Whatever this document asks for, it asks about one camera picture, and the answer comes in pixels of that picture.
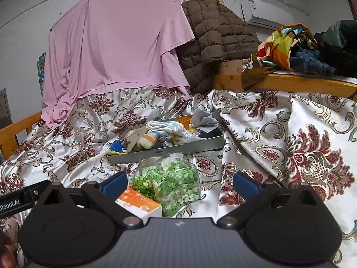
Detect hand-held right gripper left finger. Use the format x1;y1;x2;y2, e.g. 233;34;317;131
42;170;141;228

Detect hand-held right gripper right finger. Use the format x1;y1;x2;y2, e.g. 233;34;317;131
219;171;318;228

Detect grey cloth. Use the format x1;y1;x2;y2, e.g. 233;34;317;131
126;130;148;153

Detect bag of green candies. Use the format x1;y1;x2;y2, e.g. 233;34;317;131
129;153;202;218

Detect striped towel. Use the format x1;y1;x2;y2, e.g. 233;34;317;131
138;121;194;149

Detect dark navy sock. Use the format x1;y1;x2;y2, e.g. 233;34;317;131
199;128;222;139

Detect orange and white box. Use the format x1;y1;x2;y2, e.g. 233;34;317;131
115;187;163;222

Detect floral satin bedspread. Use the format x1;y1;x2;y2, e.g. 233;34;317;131
0;85;357;268

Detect olive printed cloth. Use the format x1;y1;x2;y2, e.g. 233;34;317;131
240;52;281;90

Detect pink hanging sheet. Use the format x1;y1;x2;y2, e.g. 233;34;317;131
40;0;196;130

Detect blue jeans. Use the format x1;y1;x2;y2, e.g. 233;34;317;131
289;48;337;76

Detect colourful clothes pile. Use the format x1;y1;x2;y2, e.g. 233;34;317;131
256;25;318;71

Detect brown quilted jacket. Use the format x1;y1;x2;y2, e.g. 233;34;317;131
176;0;263;95

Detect black jacket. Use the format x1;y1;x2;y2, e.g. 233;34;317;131
314;19;357;77

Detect white air conditioner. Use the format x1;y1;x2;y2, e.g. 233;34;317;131
240;0;296;31

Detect wooden bed rail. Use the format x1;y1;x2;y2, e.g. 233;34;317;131
0;111;42;160

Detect wooden bed frame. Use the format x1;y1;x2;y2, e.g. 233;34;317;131
214;59;357;102

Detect blue patterned wall poster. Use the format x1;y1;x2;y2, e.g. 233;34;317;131
36;52;46;97

